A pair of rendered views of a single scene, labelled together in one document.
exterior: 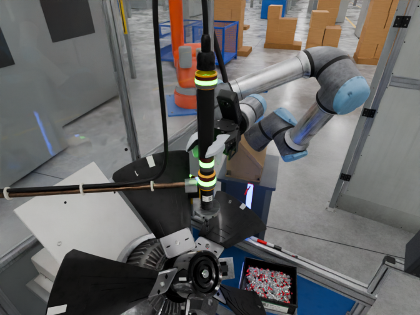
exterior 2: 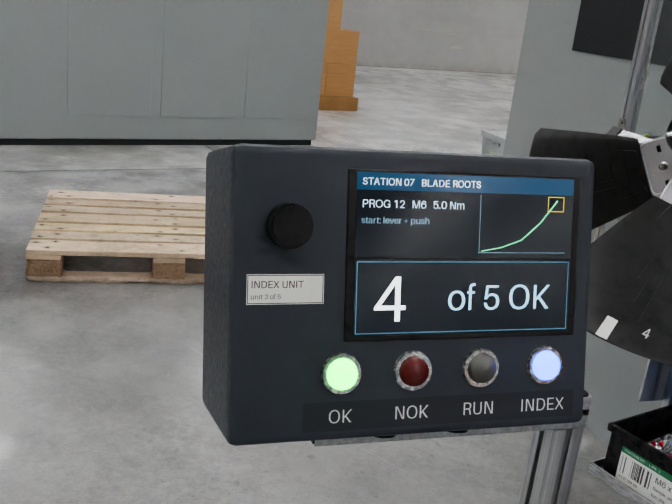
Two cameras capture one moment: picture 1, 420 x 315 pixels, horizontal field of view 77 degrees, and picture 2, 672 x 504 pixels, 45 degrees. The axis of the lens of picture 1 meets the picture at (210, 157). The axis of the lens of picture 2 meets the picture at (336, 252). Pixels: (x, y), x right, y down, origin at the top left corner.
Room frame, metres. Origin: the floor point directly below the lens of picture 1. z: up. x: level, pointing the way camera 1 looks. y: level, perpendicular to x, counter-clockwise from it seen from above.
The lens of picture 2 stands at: (0.82, -1.23, 1.35)
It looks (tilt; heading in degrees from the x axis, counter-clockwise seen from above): 18 degrees down; 132
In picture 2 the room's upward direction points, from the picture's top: 6 degrees clockwise
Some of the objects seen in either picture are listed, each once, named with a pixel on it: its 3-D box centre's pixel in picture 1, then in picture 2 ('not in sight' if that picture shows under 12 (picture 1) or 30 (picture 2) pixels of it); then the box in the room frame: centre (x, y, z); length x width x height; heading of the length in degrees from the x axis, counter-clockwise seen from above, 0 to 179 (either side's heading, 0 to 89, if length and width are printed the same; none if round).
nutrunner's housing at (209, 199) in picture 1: (206, 144); not in sight; (0.51, 0.01, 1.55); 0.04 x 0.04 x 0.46
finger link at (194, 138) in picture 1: (196, 147); not in sight; (0.53, 0.03, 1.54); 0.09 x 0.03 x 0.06; 140
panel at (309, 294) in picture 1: (257, 294); not in sight; (0.78, -0.26, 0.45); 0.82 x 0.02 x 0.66; 60
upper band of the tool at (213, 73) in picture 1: (205, 79); not in sight; (0.51, 0.01, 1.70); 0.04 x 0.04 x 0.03
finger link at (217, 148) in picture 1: (217, 153); not in sight; (0.50, -0.02, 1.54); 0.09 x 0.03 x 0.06; 161
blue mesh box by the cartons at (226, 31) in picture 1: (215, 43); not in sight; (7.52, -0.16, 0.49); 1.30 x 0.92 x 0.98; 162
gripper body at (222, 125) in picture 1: (227, 133); not in sight; (0.61, -0.04, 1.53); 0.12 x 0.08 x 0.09; 150
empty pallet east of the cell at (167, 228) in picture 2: not in sight; (165, 234); (-2.40, 1.12, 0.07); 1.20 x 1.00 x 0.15; 56
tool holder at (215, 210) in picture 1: (203, 195); not in sight; (0.51, 0.02, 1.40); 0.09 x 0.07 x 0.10; 95
